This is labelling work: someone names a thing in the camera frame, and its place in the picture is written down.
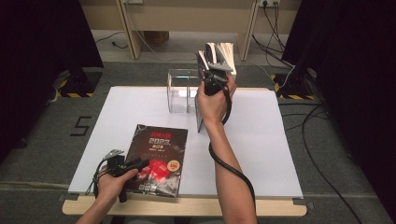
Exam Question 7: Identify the black socket cables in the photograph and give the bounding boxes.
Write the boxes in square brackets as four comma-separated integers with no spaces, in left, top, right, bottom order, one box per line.
[251,3,295,68]

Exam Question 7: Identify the short black floor cable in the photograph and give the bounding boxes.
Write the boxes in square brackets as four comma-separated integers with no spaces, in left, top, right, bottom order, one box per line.
[92,30,129,50]

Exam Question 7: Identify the black stand base striped tape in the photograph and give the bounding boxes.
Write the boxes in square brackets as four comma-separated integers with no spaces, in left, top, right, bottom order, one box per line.
[57,67,104,99]
[270,66,319,101]

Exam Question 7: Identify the dark brown magazine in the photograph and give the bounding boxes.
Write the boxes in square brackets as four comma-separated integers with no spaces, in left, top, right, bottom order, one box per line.
[123,123,189,199]

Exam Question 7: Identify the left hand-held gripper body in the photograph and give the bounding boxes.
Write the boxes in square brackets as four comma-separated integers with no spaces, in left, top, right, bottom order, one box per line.
[102,148,133,203]

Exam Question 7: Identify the black curtain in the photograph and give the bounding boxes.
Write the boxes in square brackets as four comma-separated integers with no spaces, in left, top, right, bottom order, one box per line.
[280,0,396,224]
[0,0,104,164]

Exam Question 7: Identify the white table mat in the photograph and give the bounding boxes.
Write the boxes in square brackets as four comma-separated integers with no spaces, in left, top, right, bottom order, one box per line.
[67,86,304,200]

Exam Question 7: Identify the white picture-grid magazine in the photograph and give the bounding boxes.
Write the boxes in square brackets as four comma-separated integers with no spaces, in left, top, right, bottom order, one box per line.
[217,42,238,77]

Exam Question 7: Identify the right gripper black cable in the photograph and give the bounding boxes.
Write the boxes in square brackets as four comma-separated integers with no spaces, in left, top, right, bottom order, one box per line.
[207,83,257,217]

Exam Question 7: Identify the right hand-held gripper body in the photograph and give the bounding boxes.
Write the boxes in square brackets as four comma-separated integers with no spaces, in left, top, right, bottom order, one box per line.
[202,61,234,97]

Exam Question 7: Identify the long black floor cable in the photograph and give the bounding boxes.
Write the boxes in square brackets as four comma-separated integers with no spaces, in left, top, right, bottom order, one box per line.
[277,102,364,224]

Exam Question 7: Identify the brown cardboard box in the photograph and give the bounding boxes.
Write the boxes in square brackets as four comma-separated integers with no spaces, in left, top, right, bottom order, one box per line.
[143,30,171,48]

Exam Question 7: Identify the person's right hand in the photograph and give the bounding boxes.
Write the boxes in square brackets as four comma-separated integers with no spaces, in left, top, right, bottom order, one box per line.
[196,74,238,126]

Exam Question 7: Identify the person's left hand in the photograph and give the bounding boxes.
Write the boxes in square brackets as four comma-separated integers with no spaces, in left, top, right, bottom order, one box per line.
[97,168,140,205]

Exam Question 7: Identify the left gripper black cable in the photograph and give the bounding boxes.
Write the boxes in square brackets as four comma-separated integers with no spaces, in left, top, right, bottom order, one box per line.
[85,158,109,198]

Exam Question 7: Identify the light wooden table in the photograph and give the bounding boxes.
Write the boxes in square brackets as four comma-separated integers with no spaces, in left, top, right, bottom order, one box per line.
[62,86,308,217]

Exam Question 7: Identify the white floor cable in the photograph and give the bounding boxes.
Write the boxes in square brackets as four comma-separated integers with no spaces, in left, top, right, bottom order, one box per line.
[134,30,295,91]

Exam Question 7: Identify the clear acrylic magazine holder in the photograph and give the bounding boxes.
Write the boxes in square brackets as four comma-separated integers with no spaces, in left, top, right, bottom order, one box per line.
[166,68,201,115]

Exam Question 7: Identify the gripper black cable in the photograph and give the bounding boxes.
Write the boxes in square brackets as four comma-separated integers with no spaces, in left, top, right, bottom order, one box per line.
[85,158,109,198]
[207,83,257,217]

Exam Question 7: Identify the beige desk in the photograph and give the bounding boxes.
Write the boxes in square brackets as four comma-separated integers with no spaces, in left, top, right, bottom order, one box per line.
[78,0,303,63]

